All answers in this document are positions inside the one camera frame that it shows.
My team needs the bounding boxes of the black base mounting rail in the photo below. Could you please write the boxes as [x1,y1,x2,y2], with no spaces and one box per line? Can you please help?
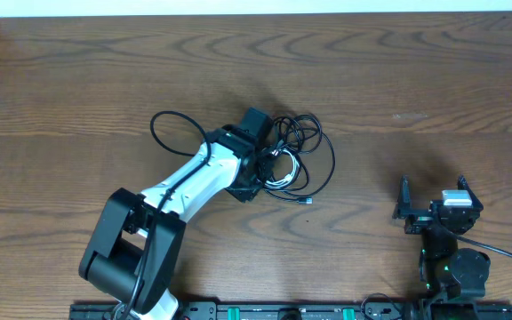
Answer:
[68,300,512,320]

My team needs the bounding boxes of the white USB cable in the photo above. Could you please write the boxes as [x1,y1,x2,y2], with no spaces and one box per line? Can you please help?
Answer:
[262,147,301,188]

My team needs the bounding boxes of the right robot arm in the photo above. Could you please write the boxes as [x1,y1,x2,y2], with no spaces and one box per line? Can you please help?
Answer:
[393,176,491,319]

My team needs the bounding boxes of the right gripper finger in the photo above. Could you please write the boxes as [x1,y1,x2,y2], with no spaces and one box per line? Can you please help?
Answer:
[393,175,412,219]
[457,174,484,210]

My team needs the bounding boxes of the short black cable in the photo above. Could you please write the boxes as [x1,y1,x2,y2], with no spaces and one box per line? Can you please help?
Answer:
[267,114,324,156]

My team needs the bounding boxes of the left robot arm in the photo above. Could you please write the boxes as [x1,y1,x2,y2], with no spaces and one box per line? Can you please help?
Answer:
[78,108,273,319]

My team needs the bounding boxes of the long black USB cable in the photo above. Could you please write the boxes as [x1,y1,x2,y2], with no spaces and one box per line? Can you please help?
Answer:
[258,113,337,205]

